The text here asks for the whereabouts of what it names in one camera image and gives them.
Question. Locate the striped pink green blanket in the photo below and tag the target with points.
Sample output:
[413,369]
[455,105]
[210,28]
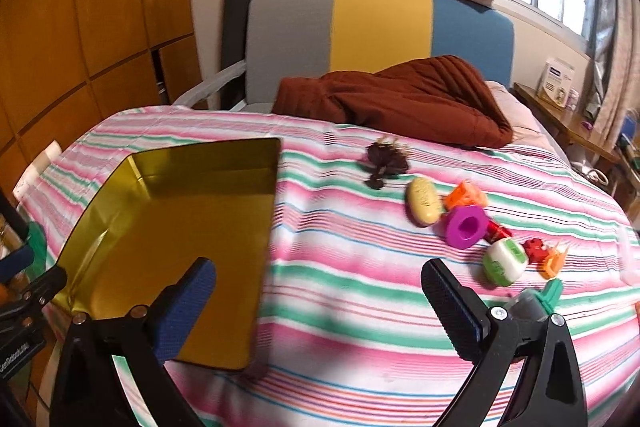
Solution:
[350,287]

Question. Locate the white green ball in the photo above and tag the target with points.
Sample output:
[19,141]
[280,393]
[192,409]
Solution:
[505,262]

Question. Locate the wooden bedside table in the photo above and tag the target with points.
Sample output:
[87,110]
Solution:
[565,122]

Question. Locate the orange hair claw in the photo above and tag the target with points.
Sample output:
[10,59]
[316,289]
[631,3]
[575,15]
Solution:
[552,264]

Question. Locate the dark brown hair claw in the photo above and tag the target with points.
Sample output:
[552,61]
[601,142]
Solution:
[382,157]

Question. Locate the rectangular metal tin box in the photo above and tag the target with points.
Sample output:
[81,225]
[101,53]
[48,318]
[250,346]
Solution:
[175,207]

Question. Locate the orange cube toy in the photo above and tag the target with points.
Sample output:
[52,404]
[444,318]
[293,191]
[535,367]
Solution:
[462,197]

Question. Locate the grey yellow blue headboard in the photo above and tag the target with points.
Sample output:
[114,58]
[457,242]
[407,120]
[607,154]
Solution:
[380,27]

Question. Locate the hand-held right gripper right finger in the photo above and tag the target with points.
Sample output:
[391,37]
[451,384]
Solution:
[475,327]

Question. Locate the white cardboard box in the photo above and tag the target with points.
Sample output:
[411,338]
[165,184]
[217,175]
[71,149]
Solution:
[555,82]

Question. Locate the small purple box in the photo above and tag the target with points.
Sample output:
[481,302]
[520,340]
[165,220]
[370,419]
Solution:
[573,99]

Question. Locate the beige curtain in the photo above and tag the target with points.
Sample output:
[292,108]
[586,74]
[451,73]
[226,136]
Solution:
[620,57]

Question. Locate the red shiny cylinder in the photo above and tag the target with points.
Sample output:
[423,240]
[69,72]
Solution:
[497,232]

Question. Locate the white bed rail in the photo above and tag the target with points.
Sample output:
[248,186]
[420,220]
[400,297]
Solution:
[210,84]

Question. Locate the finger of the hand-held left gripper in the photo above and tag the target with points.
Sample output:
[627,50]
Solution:
[40,289]
[15,264]

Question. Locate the green grey plastic toy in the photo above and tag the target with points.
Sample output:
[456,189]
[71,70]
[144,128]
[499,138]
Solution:
[550,294]

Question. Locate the wooden wardrobe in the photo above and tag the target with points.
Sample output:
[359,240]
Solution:
[75,7]

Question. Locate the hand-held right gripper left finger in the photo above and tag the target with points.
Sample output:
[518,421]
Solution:
[190,307]

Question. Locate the brown quilt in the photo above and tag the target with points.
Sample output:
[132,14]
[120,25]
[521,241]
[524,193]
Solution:
[400,102]

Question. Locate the yellow oval soap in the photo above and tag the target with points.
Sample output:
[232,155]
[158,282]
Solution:
[424,202]

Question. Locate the green plastic item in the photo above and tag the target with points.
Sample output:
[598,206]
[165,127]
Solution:
[36,239]

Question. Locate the blue bag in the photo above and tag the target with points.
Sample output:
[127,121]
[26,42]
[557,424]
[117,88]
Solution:
[631,127]

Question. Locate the pink pillow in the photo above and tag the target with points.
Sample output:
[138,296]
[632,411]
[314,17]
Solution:
[515,112]

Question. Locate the red puzzle block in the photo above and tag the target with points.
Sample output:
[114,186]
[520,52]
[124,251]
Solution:
[536,252]

